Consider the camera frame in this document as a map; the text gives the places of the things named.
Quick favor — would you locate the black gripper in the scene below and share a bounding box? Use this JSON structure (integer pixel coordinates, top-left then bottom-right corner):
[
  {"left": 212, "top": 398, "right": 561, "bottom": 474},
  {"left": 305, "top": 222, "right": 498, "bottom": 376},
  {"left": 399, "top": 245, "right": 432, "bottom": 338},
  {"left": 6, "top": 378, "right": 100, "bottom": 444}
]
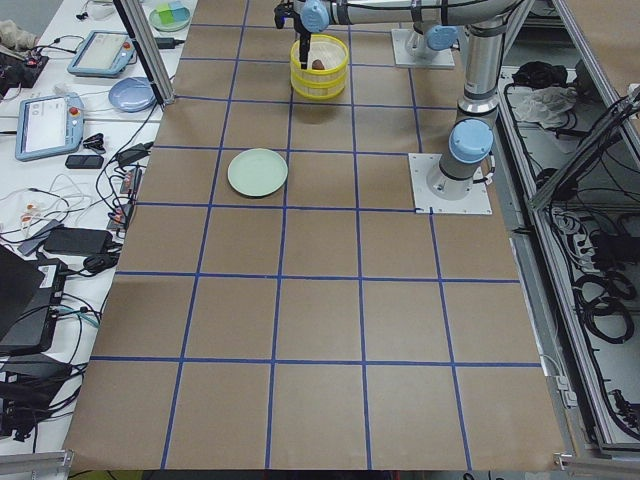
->
[{"left": 297, "top": 24, "right": 312, "bottom": 69}]

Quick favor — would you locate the yellow bamboo steamer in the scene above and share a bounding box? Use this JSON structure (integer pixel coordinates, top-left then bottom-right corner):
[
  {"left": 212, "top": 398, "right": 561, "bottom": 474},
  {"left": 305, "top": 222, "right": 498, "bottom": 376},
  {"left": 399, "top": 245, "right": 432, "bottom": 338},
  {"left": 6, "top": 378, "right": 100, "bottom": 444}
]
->
[
  {"left": 290, "top": 34, "right": 349, "bottom": 79},
  {"left": 290, "top": 73, "right": 347, "bottom": 101}
]

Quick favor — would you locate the blue sponge block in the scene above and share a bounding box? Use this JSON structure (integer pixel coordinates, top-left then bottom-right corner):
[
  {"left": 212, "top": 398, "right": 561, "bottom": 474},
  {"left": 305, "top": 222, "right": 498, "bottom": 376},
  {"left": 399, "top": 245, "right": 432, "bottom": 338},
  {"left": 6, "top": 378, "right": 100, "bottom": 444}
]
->
[{"left": 168, "top": 1, "right": 190, "bottom": 23}]

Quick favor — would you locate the pale green plate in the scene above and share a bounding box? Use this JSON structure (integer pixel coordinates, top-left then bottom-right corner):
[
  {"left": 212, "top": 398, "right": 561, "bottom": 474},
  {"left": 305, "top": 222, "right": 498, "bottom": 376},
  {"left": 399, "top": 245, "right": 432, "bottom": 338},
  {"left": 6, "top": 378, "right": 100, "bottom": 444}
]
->
[{"left": 227, "top": 148, "right": 288, "bottom": 197}]

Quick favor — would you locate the green sponge block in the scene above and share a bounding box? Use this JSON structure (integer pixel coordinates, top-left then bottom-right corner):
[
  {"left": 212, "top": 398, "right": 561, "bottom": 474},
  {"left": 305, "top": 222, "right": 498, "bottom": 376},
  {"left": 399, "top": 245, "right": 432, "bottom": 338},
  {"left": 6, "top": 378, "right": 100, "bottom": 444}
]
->
[{"left": 155, "top": 4, "right": 173, "bottom": 25}]

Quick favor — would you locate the green glass bowl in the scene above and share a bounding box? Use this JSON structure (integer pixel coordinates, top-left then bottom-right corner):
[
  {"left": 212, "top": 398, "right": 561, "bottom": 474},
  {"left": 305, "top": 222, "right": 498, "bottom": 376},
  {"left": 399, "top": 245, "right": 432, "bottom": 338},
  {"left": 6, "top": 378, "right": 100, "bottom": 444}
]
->
[{"left": 149, "top": 1, "right": 191, "bottom": 32}]

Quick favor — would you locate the blue plate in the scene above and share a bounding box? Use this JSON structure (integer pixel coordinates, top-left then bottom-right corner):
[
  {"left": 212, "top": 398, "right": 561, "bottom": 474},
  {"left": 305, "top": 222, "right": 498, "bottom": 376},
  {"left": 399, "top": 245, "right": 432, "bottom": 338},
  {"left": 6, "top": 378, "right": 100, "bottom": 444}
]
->
[{"left": 108, "top": 77, "right": 156, "bottom": 113}]

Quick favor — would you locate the far blue teach pendant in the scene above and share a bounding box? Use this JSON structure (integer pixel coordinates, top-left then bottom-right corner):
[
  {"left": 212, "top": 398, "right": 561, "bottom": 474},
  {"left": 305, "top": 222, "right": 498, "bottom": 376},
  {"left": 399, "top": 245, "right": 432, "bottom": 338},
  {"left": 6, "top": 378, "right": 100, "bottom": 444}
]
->
[{"left": 67, "top": 30, "right": 135, "bottom": 78}]

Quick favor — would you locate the blue teach pendant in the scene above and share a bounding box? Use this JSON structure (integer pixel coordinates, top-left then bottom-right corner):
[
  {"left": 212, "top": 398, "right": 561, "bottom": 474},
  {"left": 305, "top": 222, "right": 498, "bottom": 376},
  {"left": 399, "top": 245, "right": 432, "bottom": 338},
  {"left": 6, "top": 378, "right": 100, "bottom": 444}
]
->
[
  {"left": 67, "top": 30, "right": 135, "bottom": 78},
  {"left": 15, "top": 93, "right": 84, "bottom": 162}
]

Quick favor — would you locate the crumpled white cloth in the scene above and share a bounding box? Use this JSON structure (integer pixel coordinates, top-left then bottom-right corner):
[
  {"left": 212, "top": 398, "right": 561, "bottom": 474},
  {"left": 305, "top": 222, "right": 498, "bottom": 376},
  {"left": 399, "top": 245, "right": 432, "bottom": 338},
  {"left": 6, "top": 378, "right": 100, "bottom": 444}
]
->
[{"left": 514, "top": 86, "right": 578, "bottom": 129}]

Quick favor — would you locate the black phone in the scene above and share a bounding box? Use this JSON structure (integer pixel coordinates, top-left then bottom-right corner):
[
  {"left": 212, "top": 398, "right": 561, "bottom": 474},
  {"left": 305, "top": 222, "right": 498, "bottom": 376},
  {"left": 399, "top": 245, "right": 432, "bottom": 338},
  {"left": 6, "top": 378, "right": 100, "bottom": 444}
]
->
[{"left": 65, "top": 154, "right": 104, "bottom": 170}]

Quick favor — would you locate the near blue teach pendant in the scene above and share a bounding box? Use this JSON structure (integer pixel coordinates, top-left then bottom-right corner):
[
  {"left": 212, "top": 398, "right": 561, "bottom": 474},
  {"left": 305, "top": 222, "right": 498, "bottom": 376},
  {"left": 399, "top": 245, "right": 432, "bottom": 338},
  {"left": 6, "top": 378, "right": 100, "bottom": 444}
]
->
[{"left": 15, "top": 93, "right": 84, "bottom": 162}]

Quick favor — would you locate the black power adapter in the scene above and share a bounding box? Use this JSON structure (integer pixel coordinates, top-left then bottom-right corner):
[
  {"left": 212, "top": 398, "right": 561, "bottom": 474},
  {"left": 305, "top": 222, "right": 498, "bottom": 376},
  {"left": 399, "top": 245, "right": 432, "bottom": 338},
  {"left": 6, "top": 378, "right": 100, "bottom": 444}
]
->
[{"left": 43, "top": 228, "right": 112, "bottom": 256}]

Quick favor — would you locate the black laptop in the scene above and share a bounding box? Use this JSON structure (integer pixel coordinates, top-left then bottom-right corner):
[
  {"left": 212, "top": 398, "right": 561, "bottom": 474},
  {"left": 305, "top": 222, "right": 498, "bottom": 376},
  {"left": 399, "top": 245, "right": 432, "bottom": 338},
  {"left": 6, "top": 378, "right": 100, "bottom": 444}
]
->
[{"left": 1, "top": 247, "right": 68, "bottom": 356}]

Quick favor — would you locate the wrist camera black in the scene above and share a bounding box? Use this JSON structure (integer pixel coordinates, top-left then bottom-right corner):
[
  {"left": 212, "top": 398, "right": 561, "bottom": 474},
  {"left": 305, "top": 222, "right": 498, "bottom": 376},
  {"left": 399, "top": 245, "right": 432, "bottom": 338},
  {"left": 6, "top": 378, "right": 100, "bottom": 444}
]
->
[{"left": 274, "top": 1, "right": 295, "bottom": 29}]

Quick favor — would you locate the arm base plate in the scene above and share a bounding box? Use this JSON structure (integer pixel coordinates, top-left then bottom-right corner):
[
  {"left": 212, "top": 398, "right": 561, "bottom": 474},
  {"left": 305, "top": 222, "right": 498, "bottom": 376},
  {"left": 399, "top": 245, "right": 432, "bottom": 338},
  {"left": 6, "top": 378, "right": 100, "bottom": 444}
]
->
[
  {"left": 408, "top": 153, "right": 493, "bottom": 215},
  {"left": 391, "top": 25, "right": 458, "bottom": 69}
]

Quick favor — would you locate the aluminium frame post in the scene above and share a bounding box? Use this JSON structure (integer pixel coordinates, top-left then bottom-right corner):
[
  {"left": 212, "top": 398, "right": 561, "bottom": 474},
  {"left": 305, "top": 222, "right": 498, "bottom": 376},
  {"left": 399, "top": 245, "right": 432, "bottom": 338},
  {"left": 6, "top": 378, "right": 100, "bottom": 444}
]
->
[{"left": 113, "top": 0, "right": 175, "bottom": 109}]

